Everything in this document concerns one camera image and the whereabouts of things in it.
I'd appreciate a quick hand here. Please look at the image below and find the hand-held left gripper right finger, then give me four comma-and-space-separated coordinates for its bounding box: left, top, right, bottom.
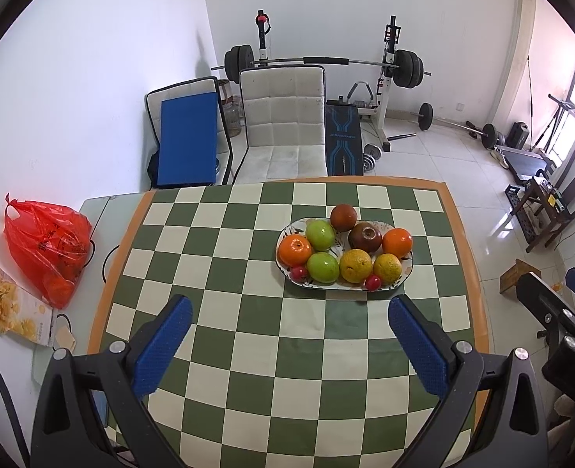
387, 294, 548, 468

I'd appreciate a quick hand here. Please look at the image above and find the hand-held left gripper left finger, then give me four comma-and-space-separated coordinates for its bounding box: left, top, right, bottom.
30, 294, 194, 468

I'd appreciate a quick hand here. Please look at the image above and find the yellow citrus fruit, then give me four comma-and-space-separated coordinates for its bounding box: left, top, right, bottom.
340, 248, 373, 284
373, 252, 403, 284

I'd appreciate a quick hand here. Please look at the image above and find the orange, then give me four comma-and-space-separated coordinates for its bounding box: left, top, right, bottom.
382, 228, 414, 258
278, 235, 313, 266

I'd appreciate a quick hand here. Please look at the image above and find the green apple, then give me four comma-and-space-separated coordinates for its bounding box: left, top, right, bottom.
307, 252, 341, 284
306, 220, 337, 250

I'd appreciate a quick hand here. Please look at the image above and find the dark red round fruit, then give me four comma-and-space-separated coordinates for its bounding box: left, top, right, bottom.
329, 204, 357, 232

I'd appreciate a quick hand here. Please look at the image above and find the floral oval plate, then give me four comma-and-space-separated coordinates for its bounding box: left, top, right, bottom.
275, 217, 414, 292

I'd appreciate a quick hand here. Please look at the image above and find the cardboard box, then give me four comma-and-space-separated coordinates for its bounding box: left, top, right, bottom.
499, 258, 541, 296

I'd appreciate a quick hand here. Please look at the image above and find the dark wooden stool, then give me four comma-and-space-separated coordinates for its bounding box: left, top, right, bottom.
506, 175, 575, 254

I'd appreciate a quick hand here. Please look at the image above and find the small beige card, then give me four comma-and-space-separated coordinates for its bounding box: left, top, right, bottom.
56, 314, 78, 352

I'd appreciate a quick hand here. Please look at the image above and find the green checkered tablecloth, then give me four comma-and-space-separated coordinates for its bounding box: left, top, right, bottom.
88, 177, 490, 468

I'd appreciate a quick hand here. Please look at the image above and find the dark mangosteen fruit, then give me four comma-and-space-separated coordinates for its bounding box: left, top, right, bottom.
348, 223, 383, 253

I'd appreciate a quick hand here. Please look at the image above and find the black treadmill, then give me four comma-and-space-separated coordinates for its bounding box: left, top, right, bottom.
492, 145, 558, 183

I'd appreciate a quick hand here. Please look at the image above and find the grey side table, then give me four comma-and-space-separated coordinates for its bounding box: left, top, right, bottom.
31, 195, 156, 386

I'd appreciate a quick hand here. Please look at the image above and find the red plastic bag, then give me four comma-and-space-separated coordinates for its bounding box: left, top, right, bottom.
3, 192, 94, 310

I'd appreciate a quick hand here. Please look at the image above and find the black speaker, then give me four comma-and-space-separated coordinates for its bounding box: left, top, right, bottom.
509, 122, 531, 149

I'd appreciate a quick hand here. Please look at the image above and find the yellow snack bag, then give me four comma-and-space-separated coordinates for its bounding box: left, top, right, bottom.
0, 263, 57, 347

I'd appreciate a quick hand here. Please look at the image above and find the black floor barbell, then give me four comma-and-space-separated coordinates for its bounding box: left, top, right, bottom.
407, 102, 468, 131
465, 121, 505, 151

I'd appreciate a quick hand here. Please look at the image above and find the black long rod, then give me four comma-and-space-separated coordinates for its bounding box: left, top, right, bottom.
526, 56, 534, 149

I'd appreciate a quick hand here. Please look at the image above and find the chrome dumbbell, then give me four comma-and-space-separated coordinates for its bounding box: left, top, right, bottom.
363, 144, 383, 171

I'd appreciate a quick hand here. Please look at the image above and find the blue cushioned folding panel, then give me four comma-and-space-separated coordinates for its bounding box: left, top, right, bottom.
144, 76, 234, 189

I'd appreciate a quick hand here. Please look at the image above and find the black blue weight bench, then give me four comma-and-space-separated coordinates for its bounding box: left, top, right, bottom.
324, 98, 365, 176

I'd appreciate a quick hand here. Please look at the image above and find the clear water jug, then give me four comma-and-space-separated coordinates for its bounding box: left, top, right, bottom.
218, 78, 243, 138

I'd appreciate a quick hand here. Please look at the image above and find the white barbell rack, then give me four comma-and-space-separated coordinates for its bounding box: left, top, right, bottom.
253, 10, 400, 152

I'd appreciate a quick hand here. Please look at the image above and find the white padded chair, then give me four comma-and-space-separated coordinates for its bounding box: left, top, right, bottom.
231, 65, 328, 185

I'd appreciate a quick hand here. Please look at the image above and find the racked black barbell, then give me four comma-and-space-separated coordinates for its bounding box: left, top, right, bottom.
212, 45, 432, 89

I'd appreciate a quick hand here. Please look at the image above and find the black cable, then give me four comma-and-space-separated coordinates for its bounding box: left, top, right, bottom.
100, 241, 122, 286

